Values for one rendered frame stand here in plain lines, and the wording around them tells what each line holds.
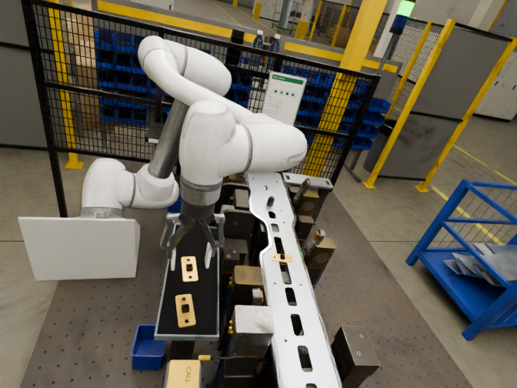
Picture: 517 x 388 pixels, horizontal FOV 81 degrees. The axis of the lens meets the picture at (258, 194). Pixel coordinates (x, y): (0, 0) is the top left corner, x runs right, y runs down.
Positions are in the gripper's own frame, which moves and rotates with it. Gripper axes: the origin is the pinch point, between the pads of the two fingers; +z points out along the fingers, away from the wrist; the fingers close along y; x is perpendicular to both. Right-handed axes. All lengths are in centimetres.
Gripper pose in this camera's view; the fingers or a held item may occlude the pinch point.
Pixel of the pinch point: (190, 258)
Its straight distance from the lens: 82.6
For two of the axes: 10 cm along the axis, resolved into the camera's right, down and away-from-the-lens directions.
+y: -9.4, -0.2, -3.4
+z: -2.2, 8.1, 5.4
